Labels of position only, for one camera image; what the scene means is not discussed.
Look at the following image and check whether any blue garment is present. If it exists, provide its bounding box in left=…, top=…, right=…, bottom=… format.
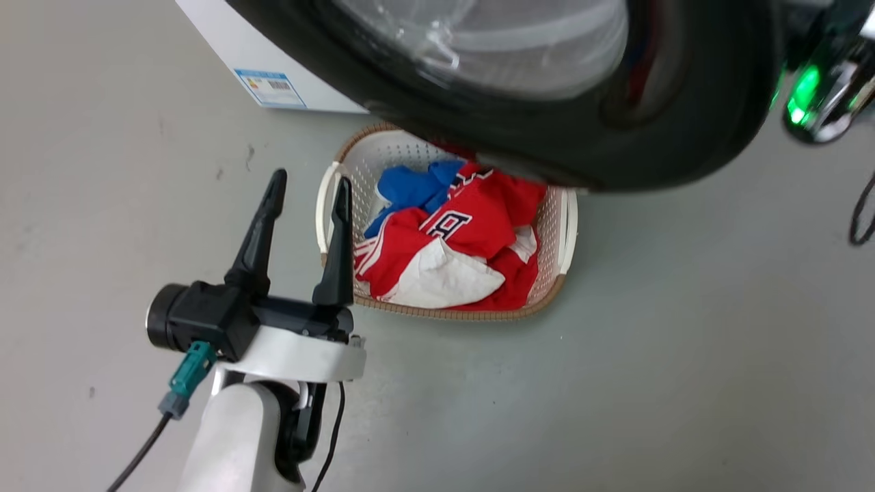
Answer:
left=363, top=160, right=467, bottom=239

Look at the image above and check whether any black cable with teal connector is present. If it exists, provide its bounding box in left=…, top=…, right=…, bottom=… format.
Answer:
left=105, top=341, right=219, bottom=492

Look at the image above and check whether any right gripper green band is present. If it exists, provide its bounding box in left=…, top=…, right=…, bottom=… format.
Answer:
left=768, top=0, right=875, bottom=145

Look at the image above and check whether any white and tan laundry basket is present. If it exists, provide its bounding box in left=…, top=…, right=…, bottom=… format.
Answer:
left=315, top=122, right=579, bottom=323

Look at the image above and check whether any black round washing machine door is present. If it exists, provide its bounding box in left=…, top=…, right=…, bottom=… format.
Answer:
left=226, top=0, right=784, bottom=193

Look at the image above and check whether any red and white jersey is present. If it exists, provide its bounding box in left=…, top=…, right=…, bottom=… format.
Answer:
left=353, top=162, right=548, bottom=312

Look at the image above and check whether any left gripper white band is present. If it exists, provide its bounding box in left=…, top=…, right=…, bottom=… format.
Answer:
left=215, top=169, right=367, bottom=384

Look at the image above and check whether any thin black cable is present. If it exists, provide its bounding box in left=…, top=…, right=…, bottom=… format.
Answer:
left=848, top=170, right=875, bottom=247
left=311, top=381, right=347, bottom=492

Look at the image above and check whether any white washing machine body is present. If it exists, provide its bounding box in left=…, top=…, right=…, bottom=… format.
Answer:
left=174, top=0, right=371, bottom=115

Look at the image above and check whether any blue energy label sticker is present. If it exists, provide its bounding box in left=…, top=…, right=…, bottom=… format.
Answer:
left=233, top=68, right=308, bottom=109

